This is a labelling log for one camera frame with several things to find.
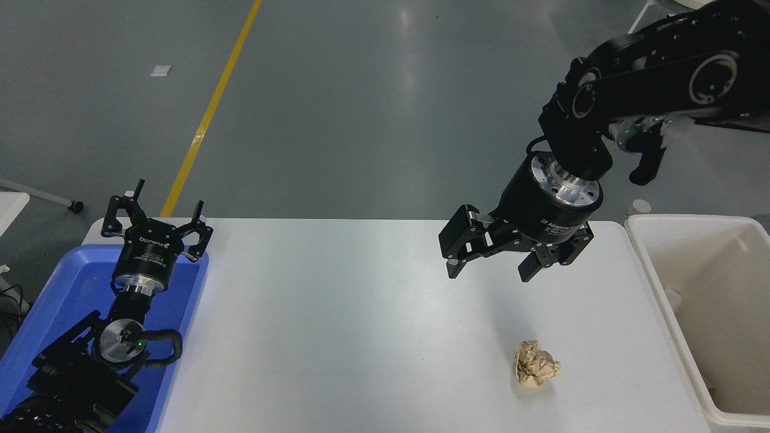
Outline tan paper ball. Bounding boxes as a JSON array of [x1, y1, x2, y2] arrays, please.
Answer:
[[513, 339, 562, 389]]

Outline black floor cables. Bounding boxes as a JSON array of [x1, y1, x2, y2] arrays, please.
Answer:
[[0, 265, 32, 339]]

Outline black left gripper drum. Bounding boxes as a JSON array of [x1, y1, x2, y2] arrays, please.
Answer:
[[113, 219, 193, 283]]

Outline blue plastic tray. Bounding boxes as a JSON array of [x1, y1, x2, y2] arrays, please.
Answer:
[[0, 244, 210, 433]]

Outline white side table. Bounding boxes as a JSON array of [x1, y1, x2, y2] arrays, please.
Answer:
[[0, 192, 31, 239]]

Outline grey cart leg with caster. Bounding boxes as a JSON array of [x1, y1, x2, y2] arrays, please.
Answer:
[[0, 177, 85, 213]]

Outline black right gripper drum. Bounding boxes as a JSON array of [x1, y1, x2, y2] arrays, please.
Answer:
[[493, 156, 595, 245]]

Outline large pale plastic bin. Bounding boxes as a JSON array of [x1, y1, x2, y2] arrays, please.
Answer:
[[624, 213, 770, 429]]

